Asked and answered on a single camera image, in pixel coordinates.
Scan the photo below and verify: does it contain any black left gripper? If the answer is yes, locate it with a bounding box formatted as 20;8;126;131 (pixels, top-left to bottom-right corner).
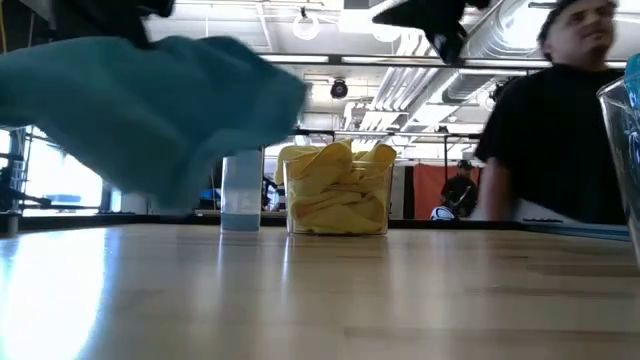
51;0;177;51

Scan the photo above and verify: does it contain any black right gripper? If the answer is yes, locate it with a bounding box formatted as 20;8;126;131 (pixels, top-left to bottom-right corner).
371;0;492;66

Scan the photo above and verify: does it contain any large blue microfiber towel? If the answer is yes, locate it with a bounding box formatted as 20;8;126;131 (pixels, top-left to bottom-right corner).
0;34;308;210

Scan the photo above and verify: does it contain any red partition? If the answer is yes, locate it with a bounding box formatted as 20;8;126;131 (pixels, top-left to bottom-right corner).
413;163;482;221

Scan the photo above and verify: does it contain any person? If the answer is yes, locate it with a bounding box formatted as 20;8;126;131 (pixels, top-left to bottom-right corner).
472;0;632;227
440;159;479;219

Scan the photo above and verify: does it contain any white and blue ball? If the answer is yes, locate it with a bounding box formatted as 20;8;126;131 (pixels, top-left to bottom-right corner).
429;205;457;222

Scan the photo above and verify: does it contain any clear bottle with blue liquid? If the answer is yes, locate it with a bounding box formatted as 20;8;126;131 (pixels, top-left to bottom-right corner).
220;148;264;233

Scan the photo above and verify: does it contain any small clear plastic basket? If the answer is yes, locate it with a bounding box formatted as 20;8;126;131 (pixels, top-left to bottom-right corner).
282;158;395;237

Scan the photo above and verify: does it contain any large clear plastic basket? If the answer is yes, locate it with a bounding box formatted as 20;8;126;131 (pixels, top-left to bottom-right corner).
596;76;640;267

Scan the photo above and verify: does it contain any black dome ceiling camera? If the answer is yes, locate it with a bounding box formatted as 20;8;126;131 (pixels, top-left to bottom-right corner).
329;78;350;100

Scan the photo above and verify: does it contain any white ring lamp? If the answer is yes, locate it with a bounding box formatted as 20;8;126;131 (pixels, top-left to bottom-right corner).
291;6;322;42

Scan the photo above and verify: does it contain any black aluminium table frame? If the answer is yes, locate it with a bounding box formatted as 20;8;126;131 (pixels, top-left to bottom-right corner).
0;213;632;233

